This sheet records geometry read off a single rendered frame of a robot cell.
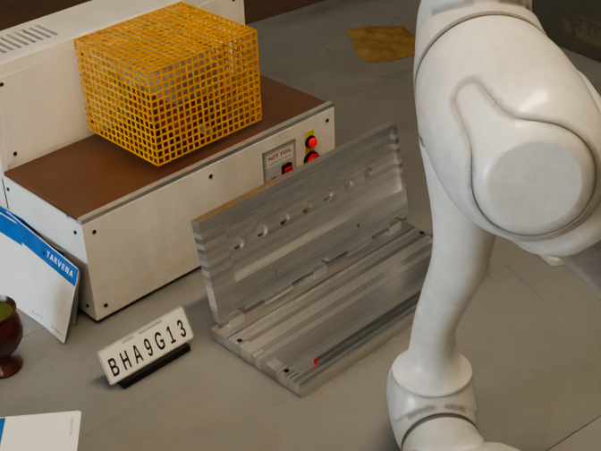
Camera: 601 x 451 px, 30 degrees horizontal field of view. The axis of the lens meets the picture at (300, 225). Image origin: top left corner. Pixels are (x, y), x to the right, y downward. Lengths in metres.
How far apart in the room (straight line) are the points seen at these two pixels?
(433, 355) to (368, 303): 0.41
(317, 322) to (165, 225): 0.30
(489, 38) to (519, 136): 0.12
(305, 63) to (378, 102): 0.27
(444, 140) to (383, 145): 1.05
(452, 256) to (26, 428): 0.65
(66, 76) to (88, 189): 0.21
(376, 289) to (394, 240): 0.15
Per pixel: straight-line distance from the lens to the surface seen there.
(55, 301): 1.83
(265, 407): 1.65
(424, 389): 1.43
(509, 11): 1.02
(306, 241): 1.83
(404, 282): 1.86
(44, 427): 1.53
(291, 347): 1.72
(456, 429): 1.40
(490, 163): 0.85
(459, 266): 1.18
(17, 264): 1.92
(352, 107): 2.46
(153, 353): 1.73
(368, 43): 2.76
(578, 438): 1.62
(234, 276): 1.74
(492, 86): 0.88
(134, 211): 1.80
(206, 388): 1.69
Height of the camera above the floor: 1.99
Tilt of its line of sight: 32 degrees down
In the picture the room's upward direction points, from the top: 2 degrees counter-clockwise
